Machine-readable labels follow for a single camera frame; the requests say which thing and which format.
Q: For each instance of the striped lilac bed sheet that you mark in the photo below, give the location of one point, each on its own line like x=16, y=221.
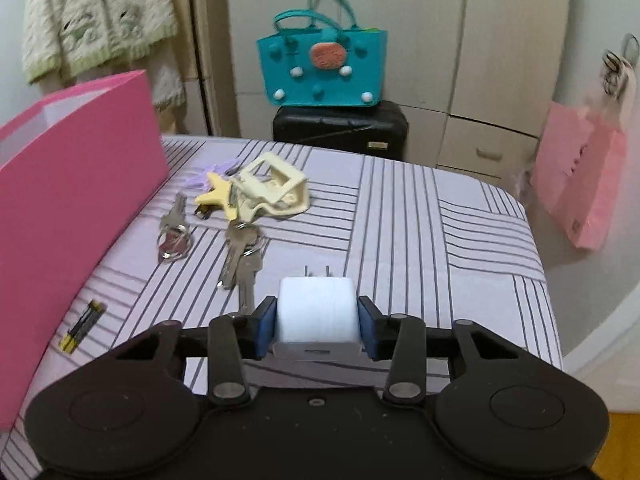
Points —
x=425, y=240

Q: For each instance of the silver key bunch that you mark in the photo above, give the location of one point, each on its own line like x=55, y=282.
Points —
x=235, y=255

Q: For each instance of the black hard suitcase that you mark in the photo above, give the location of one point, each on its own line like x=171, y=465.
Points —
x=330, y=127

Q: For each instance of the yellow star clip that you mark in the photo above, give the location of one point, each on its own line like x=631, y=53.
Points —
x=216, y=195

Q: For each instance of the pink paper bag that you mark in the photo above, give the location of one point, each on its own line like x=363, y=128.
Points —
x=580, y=185

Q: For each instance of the white plug adapter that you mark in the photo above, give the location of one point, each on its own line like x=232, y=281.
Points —
x=317, y=315

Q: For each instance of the silver key with rings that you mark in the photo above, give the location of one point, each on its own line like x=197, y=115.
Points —
x=176, y=210

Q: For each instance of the beige wooden wardrobe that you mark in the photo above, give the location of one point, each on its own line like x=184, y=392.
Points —
x=450, y=50

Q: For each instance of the teal felt handbag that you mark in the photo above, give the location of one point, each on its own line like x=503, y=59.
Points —
x=300, y=85

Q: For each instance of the cream green fluffy robe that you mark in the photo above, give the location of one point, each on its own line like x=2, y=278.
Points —
x=95, y=15

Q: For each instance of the cream plastic frame holder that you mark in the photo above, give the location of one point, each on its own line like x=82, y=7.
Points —
x=295, y=182

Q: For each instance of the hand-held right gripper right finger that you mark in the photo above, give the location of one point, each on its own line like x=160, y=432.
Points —
x=367, y=330

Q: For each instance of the purple hair clip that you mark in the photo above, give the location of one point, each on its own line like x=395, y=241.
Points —
x=210, y=169

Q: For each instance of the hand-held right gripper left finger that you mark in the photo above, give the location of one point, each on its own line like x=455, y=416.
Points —
x=265, y=330

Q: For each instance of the pink cardboard box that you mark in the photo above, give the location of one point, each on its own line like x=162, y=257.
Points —
x=75, y=200

